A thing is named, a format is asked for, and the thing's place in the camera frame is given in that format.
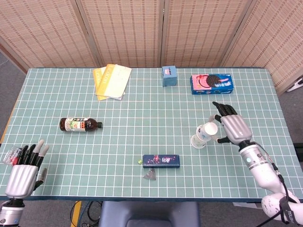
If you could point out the grey triangular foil wrapper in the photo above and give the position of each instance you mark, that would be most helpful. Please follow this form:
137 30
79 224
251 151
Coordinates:
150 176

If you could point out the yellow cream booklet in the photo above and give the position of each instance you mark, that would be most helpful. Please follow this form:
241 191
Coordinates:
116 81
97 78

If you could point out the bamboo folding screen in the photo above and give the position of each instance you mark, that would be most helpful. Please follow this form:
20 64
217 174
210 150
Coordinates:
132 30

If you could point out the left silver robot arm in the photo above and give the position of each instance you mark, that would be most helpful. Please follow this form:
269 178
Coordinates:
10 211

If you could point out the green grid table mat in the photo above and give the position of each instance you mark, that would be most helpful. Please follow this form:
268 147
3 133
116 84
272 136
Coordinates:
151 113

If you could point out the white paper cup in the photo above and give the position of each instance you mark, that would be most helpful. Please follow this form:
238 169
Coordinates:
206 131
197 142

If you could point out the dark blue pencil case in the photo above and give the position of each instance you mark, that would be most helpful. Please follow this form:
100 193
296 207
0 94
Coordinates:
161 162

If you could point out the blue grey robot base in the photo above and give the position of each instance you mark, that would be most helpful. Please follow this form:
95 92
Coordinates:
149 214

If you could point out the clear red snack packet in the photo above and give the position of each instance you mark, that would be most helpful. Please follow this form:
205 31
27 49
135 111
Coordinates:
9 156

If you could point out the blue pink cookie box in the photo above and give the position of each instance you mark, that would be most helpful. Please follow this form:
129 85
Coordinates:
210 84

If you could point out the brown drink bottle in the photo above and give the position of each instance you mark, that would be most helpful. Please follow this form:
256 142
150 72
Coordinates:
75 124

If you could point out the white stand foot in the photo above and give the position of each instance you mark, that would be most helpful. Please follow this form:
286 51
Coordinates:
296 85

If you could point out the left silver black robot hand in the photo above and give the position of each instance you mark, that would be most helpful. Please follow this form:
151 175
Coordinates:
21 179

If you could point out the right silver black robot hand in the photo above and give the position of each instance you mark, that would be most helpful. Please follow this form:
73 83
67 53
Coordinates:
236 128

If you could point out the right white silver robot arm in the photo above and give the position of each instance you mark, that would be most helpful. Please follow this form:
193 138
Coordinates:
262 170

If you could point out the small light blue box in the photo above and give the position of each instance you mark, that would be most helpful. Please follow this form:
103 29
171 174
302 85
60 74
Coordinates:
169 76

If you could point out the white paper sheet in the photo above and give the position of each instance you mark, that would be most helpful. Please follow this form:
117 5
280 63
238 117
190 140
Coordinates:
248 205

